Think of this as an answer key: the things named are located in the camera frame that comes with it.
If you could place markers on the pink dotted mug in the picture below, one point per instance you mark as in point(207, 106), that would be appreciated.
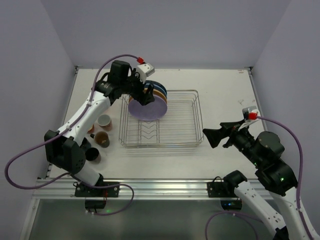
point(105, 122)

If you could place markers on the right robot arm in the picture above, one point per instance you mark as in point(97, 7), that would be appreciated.
point(290, 221)

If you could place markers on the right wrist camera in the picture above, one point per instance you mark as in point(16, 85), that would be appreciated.
point(250, 115)

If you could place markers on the orange mug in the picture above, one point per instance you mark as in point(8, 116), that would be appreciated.
point(91, 130)

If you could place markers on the light blue plate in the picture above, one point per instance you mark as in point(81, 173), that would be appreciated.
point(158, 88)

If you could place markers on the black cup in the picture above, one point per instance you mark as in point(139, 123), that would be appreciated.
point(101, 138)

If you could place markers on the purple plate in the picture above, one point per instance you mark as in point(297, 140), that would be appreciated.
point(150, 112)

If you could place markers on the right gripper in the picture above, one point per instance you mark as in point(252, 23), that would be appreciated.
point(230, 134)

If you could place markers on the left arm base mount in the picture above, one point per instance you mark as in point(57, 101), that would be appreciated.
point(95, 198)

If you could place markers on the dark red cup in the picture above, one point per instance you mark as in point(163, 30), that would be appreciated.
point(93, 155)

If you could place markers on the aluminium frame rail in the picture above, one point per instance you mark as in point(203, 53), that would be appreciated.
point(144, 189)

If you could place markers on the metal wire dish rack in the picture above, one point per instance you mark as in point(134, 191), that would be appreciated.
point(181, 126)

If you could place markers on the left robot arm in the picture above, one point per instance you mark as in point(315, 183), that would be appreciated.
point(63, 146)

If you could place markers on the yellow plate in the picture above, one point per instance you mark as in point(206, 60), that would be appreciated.
point(156, 94)

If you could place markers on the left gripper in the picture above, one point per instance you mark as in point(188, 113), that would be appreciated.
point(139, 88)

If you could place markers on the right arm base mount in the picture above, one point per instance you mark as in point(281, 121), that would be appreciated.
point(219, 189)

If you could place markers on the dark teal plate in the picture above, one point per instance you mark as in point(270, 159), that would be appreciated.
point(156, 83)

